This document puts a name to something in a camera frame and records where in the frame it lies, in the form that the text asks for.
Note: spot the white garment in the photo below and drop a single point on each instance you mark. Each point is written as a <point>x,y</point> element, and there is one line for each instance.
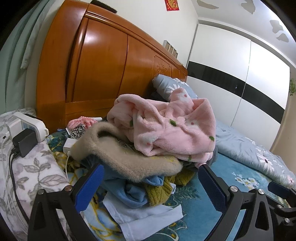
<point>143,213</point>

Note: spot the wall switch panel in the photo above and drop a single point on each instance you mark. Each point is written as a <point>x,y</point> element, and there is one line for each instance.
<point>170,48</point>

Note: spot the green curtain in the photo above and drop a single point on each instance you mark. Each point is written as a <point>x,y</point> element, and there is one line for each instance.
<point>20,76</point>

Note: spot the wooden headboard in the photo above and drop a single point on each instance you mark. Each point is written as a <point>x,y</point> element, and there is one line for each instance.
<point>97,69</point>

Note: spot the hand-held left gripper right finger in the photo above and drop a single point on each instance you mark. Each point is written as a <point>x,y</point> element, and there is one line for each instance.
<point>212,190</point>

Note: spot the olive green knit sweater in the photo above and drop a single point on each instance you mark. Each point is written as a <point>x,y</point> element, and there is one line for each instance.
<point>157,192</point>

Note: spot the beige fuzzy garment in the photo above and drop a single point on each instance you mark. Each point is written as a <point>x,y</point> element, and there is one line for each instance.
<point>129,162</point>

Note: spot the red wall decoration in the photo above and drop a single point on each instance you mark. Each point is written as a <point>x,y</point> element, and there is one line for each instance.
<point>172,5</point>

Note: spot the grey-blue floral quilt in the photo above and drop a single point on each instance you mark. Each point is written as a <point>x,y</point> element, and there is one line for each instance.
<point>242,148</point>

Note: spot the white wardrobe with black stripe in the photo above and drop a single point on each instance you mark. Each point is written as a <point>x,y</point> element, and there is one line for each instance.
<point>219,97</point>

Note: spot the light blue garment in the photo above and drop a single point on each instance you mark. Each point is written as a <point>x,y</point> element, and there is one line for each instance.
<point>134,192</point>

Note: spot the white power strip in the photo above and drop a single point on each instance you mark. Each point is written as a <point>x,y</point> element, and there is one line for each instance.
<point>27,122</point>

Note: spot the pink fleece garment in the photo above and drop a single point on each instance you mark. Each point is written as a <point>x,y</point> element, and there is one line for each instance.
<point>161,129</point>

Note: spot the black object on headboard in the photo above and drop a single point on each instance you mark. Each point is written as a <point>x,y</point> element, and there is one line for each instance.
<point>104,5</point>

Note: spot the teal floral bed blanket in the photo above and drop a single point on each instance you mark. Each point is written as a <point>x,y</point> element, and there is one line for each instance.
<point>196,220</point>

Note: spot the pink knitted cloth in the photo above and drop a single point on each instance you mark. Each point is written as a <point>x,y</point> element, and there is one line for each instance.
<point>81,121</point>

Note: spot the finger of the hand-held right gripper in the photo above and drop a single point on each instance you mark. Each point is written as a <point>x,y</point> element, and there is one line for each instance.
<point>278,187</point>

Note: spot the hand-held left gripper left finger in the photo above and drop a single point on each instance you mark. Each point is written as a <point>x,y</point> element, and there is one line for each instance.
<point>90,185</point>

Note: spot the black power adapter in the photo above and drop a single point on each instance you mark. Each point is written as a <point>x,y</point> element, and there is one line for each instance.
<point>24,142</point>

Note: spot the green plant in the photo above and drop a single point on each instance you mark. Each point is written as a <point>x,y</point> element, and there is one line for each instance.
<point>292,87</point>

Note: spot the grey-blue floral pillow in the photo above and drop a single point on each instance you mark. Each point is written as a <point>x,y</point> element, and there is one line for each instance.
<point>166,87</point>

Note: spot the white charger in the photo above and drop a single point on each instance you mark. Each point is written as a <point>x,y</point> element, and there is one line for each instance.
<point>69,146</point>

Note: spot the leopard print cloth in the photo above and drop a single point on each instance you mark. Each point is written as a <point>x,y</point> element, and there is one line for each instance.
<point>77,133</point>

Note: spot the dark grey cloth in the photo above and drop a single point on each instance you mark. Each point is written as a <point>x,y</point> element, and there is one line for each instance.
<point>213,154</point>

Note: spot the grey floral pillow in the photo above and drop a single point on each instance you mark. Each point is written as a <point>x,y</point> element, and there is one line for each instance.
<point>39,166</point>

